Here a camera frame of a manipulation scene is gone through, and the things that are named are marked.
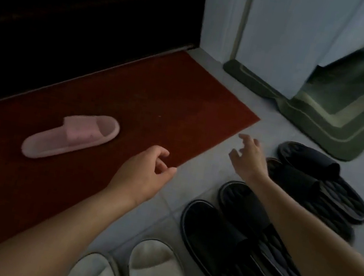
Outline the person's right hand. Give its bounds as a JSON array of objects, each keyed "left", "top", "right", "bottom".
[{"left": 223, "top": 131, "right": 276, "bottom": 188}]

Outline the pink slipper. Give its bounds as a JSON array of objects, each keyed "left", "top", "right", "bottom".
[{"left": 20, "top": 102, "right": 122, "bottom": 173}]

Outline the dark wooden door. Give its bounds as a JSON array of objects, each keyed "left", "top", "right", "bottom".
[{"left": 0, "top": 0, "right": 207, "bottom": 150}]

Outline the cream slipper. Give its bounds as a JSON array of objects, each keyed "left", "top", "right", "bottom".
[
  {"left": 65, "top": 247, "right": 128, "bottom": 276},
  {"left": 126, "top": 235, "right": 205, "bottom": 276}
]

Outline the red door mat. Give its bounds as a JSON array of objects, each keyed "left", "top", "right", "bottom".
[{"left": 0, "top": 19, "right": 270, "bottom": 276}]

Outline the green floor mat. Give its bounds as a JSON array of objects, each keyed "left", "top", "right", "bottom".
[{"left": 211, "top": 25, "right": 364, "bottom": 164}]

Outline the white cabinet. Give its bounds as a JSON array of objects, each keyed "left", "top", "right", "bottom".
[{"left": 229, "top": 0, "right": 364, "bottom": 112}]

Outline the person's left forearm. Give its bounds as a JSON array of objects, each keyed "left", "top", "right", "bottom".
[{"left": 0, "top": 167, "right": 140, "bottom": 276}]

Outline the person's left hand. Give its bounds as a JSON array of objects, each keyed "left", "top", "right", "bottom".
[{"left": 103, "top": 137, "right": 181, "bottom": 212}]

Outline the black slipper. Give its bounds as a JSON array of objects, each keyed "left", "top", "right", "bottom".
[
  {"left": 254, "top": 157, "right": 364, "bottom": 244},
  {"left": 203, "top": 178, "right": 330, "bottom": 276},
  {"left": 170, "top": 197, "right": 302, "bottom": 276},
  {"left": 266, "top": 139, "right": 364, "bottom": 226}
]

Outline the person's right forearm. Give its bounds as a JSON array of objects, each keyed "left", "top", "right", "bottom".
[{"left": 235, "top": 173, "right": 364, "bottom": 276}]

